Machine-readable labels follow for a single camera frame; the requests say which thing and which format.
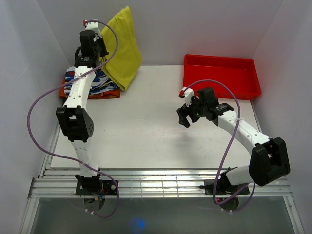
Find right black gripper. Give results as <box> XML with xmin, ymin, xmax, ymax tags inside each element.
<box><xmin>176</xmin><ymin>94</ymin><xmax>207</xmax><ymax>128</ymax></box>

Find yellow-green trousers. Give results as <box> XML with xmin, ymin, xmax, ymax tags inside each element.
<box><xmin>101</xmin><ymin>6</ymin><xmax>143</xmax><ymax>91</ymax></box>

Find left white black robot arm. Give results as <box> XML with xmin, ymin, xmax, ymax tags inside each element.
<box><xmin>56</xmin><ymin>30</ymin><xmax>108</xmax><ymax>195</ymax></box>

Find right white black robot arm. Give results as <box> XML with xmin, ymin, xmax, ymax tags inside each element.
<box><xmin>177</xmin><ymin>87</ymin><xmax>291</xmax><ymax>194</ymax></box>

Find folded multicolour patterned trousers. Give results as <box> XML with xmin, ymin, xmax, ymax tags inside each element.
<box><xmin>59</xmin><ymin>66</ymin><xmax>120</xmax><ymax>99</ymax></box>

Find red plastic tray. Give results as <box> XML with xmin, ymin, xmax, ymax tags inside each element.
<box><xmin>183</xmin><ymin>54</ymin><xmax>261</xmax><ymax>101</ymax></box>

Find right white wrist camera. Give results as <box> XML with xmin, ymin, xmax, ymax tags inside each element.
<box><xmin>179</xmin><ymin>87</ymin><xmax>194</xmax><ymax>107</ymax></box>

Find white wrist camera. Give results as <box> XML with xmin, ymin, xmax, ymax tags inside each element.
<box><xmin>179</xmin><ymin>87</ymin><xmax>194</xmax><ymax>107</ymax></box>
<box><xmin>83</xmin><ymin>19</ymin><xmax>102</xmax><ymax>38</ymax></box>

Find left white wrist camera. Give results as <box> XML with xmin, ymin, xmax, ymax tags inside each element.
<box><xmin>83</xmin><ymin>19</ymin><xmax>102</xmax><ymax>38</ymax></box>

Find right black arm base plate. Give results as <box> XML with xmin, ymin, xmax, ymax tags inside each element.
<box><xmin>199</xmin><ymin>179</ymin><xmax>250</xmax><ymax>195</ymax></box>

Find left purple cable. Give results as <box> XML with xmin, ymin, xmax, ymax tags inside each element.
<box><xmin>26</xmin><ymin>20</ymin><xmax>120</xmax><ymax>218</ymax></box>

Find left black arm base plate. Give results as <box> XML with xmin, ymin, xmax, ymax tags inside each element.
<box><xmin>75</xmin><ymin>179</ymin><xmax>117</xmax><ymax>196</ymax></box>

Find aluminium rail frame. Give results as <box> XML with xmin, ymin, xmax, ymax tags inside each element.
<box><xmin>19</xmin><ymin>117</ymin><xmax>305</xmax><ymax>234</ymax></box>

